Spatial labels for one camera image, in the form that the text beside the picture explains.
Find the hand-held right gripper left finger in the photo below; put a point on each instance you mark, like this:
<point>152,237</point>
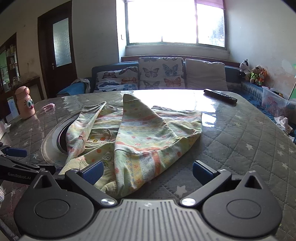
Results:
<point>93,172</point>

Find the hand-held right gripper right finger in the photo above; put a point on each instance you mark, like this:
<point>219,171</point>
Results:
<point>203,172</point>

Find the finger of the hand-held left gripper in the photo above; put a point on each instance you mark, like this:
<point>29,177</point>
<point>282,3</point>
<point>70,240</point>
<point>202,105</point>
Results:
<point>16,152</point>
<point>34,168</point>

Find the green patterned child's garment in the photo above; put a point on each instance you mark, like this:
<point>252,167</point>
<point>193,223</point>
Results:
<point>148,143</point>

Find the white tissue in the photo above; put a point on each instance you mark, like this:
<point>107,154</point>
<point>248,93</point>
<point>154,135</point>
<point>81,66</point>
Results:
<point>4,127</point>

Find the round metal table insert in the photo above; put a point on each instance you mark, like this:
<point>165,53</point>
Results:
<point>57,139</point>

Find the grey quilted star tablecloth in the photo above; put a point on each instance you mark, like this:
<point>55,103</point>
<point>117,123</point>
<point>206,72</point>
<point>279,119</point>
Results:
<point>242,150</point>

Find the pink cartoon-face water bottle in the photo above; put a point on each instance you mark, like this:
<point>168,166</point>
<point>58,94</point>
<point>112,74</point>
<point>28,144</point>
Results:
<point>25,103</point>

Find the small pink toy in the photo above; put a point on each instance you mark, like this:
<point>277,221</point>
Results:
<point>49,107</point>

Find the dark wooden cabinet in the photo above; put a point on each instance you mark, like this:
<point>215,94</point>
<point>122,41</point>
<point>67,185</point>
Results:
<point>9,78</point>

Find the black remote control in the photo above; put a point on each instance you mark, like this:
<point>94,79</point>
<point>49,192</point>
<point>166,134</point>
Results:
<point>220,95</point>

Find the dark wooden door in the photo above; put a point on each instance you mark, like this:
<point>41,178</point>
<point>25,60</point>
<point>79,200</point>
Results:
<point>49,76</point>

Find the blue towel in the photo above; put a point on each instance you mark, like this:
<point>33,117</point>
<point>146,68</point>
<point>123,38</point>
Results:
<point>71,89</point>

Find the grey clothing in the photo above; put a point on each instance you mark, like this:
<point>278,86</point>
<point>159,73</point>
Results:
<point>83,83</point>

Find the white cloth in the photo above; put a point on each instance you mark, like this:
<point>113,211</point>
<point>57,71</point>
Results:
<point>285,125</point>

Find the butterfly pillow lying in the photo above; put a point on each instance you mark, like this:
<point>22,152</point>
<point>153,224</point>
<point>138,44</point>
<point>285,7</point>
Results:
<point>118,80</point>

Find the white pillow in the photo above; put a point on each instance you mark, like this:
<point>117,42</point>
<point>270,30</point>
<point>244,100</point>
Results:
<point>205,74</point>

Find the clear plastic storage box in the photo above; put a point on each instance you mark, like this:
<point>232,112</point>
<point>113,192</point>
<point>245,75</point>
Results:
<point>274,103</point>

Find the blue sofa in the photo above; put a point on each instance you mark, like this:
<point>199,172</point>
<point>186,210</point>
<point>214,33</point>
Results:
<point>233,74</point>

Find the butterfly print cushion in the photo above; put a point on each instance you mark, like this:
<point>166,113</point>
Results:
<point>160,73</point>

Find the plush bear in green vest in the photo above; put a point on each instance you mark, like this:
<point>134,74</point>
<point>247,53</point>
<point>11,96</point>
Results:
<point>254,74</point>

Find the orange plush fox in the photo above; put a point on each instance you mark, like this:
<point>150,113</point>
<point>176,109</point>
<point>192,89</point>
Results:
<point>262,77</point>

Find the black and white plush toy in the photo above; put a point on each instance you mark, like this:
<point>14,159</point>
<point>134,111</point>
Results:
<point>244,67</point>

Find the window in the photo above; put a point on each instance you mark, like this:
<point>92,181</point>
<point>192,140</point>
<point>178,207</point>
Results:
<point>175,20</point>

